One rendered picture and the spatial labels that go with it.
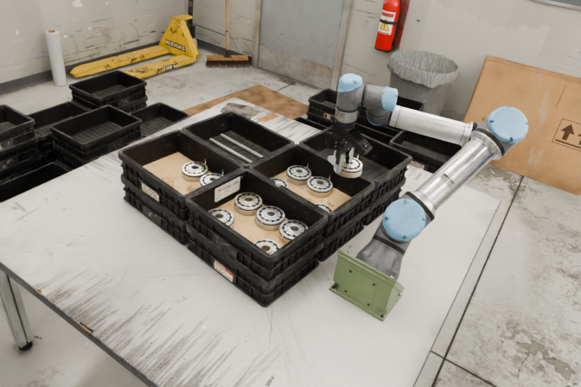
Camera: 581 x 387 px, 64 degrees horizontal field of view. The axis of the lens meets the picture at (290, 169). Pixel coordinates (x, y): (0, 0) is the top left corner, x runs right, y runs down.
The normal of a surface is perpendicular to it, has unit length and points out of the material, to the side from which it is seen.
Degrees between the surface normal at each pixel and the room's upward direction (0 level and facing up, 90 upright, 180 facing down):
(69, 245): 0
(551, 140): 76
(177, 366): 0
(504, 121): 40
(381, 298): 90
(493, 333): 0
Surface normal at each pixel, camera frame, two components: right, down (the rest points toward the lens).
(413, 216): -0.22, -0.15
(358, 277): -0.59, 0.38
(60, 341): 0.11, -0.84
